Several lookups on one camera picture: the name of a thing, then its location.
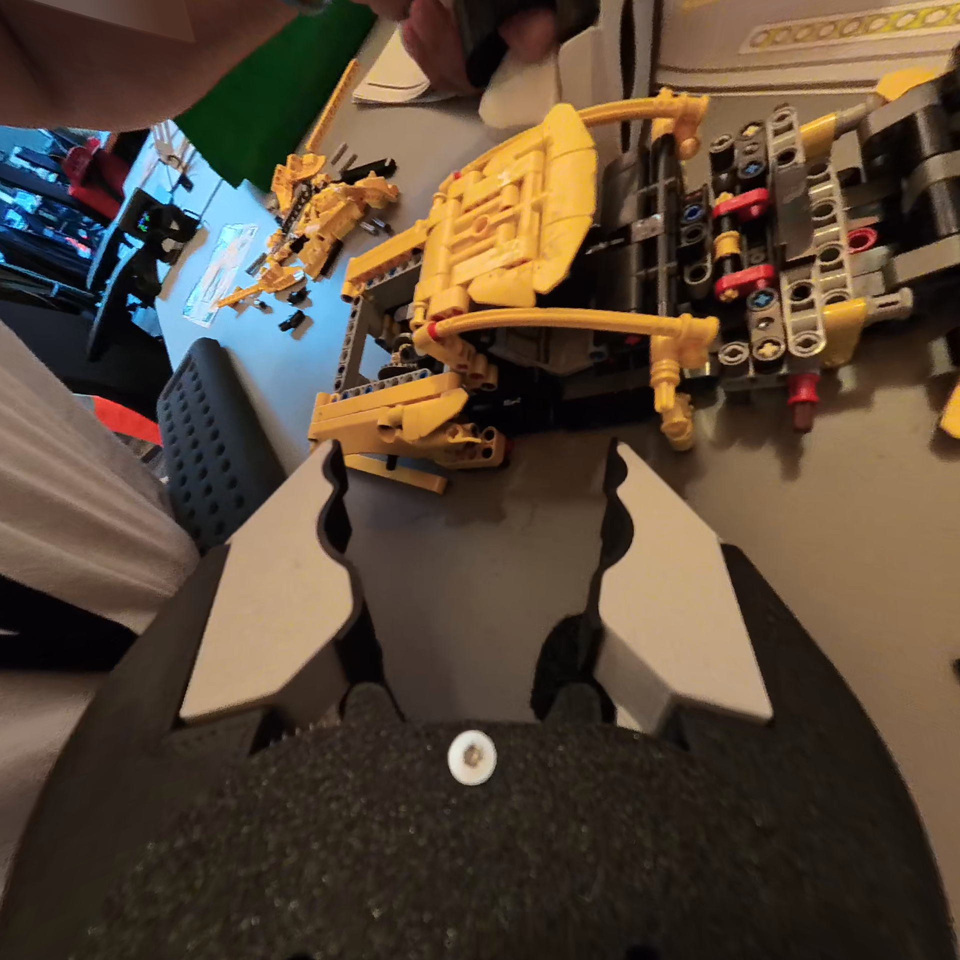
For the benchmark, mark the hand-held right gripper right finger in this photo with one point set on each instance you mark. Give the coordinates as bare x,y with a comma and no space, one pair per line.
675,600

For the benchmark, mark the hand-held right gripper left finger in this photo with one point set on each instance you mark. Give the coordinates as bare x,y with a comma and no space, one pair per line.
270,600

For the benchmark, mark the yellow black brick car model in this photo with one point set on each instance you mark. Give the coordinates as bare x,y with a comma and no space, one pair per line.
510,225

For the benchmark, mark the person's left forearm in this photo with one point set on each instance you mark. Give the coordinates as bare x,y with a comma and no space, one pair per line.
112,90

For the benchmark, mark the grey desk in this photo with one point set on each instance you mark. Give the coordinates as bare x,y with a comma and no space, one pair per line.
825,525

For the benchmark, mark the person's left hand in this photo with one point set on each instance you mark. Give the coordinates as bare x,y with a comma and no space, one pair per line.
435,45

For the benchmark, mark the light grey garment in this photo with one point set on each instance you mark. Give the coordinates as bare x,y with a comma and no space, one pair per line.
75,487

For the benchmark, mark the pile of yellow brick parts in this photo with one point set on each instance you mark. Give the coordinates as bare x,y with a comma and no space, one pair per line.
322,202

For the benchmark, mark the light blue wristband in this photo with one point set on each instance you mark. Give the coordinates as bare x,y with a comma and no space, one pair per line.
307,6

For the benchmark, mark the green storage bin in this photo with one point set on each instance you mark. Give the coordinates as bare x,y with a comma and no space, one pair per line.
262,97

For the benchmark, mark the open instruction booklet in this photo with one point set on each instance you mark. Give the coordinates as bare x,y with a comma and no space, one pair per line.
825,67

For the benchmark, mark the clear plastic bag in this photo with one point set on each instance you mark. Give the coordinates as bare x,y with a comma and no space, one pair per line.
217,277

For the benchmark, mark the black office chair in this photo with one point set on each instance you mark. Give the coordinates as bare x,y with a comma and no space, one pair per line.
120,300

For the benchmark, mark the black device green display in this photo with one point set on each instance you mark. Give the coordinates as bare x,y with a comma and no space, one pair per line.
146,222

